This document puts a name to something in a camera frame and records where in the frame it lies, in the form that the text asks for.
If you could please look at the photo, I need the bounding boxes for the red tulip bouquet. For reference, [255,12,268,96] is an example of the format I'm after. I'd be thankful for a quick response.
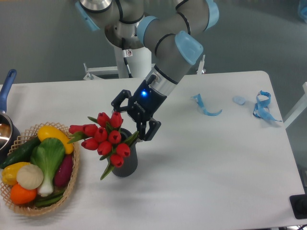
[69,112,139,180]

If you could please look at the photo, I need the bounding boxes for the dark grey ribbed vase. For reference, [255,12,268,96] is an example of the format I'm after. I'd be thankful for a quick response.
[112,128,138,177]

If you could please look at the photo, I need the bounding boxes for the orange fruit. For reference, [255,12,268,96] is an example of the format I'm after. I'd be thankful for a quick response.
[10,184,37,205]

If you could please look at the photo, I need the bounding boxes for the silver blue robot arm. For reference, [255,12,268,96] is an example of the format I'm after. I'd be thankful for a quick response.
[75,0,219,141]

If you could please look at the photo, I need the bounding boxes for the woven wicker basket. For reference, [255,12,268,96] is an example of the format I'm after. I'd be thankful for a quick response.
[0,123,80,217]

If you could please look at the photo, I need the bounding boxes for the green pea pods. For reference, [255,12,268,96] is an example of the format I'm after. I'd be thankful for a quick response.
[34,190,65,208]

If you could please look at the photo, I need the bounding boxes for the blue handled saucepan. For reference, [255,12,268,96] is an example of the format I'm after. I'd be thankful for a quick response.
[0,69,20,163]

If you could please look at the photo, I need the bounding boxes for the curved blue tape strip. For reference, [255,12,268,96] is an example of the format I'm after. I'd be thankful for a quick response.
[191,93,223,116]

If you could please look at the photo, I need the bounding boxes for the green cucumber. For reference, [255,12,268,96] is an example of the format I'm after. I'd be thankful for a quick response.
[0,137,41,169]

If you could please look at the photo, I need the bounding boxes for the black device at edge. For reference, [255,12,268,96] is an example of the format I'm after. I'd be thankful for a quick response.
[289,194,307,219]

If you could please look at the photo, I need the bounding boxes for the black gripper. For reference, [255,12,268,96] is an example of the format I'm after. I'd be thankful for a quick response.
[111,80,167,141]

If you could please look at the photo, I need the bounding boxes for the small blue tape piece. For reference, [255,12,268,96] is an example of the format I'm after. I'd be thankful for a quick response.
[232,96,246,105]

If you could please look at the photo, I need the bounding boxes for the white frame at right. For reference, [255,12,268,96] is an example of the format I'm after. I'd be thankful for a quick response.
[283,82,307,129]

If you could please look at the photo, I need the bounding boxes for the purple sweet potato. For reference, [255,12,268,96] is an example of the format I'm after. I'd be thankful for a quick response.
[54,155,73,187]

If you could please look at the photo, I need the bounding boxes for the tangled blue tape strip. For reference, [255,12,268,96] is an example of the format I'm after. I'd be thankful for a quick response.
[252,91,281,122]

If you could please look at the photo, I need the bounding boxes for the yellow bell pepper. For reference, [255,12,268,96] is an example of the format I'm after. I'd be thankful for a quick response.
[1,162,30,186]

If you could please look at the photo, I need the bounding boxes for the white garlic bulb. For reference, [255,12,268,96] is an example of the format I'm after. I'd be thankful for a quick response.
[16,164,44,190]

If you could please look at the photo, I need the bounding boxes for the green bok choy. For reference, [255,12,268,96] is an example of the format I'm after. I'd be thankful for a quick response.
[30,138,65,197]

